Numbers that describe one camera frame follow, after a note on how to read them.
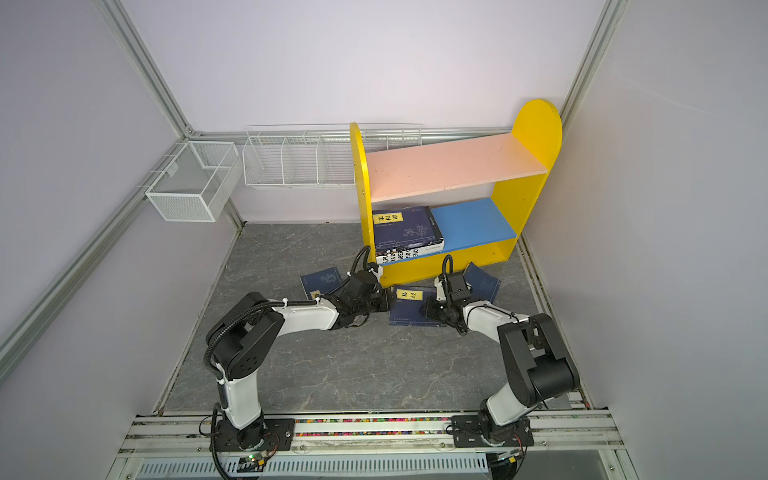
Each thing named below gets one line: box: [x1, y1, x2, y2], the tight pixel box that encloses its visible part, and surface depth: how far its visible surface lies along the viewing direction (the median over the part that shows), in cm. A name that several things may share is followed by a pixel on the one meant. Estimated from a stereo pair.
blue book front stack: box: [372, 206, 444, 251], surface depth 91 cm
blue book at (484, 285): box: [463, 262, 501, 303], surface depth 104 cm
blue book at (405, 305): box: [389, 285, 443, 327], surface depth 97 cm
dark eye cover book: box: [376, 238, 445, 255], surface depth 88 cm
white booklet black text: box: [376, 243, 445, 265], surface depth 91 cm
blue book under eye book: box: [300, 267, 342, 300], surface depth 104 cm
